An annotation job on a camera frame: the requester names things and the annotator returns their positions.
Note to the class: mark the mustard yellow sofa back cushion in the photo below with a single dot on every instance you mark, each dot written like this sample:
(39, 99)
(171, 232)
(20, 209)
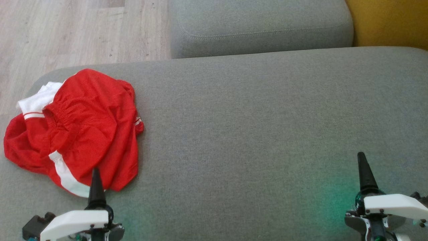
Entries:
(391, 20)

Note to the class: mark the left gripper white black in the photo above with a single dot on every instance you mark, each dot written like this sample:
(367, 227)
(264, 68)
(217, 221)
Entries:
(77, 222)

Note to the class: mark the large grey sofa seat cushion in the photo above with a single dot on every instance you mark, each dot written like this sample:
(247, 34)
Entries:
(250, 134)

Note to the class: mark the red shorts with white stripe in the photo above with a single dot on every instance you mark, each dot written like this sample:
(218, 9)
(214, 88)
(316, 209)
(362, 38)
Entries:
(90, 127)

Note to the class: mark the red jersey with white trim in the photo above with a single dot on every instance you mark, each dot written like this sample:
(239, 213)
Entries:
(36, 98)

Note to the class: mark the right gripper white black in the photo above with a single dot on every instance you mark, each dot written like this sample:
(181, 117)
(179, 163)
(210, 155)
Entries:
(391, 206)

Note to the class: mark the grey sofa ottoman cushion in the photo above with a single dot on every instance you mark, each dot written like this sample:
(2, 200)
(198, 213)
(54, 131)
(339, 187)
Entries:
(260, 23)

